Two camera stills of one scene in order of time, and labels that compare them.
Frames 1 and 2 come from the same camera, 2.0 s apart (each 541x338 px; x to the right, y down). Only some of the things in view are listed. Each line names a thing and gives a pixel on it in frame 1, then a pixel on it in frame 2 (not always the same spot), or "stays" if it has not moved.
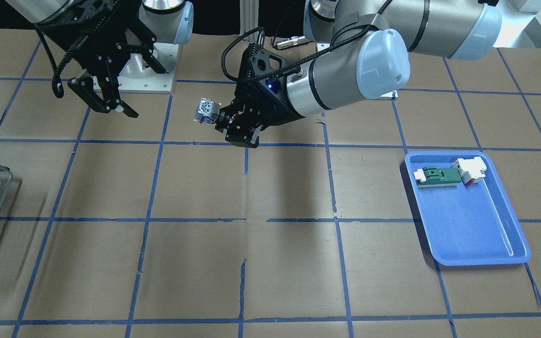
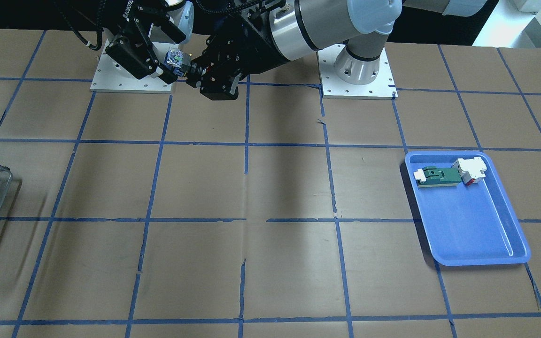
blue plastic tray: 468,225 stays
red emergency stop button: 207,111 -> 177,61
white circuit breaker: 470,170 stays
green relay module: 432,176 stays
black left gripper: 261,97 -> 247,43
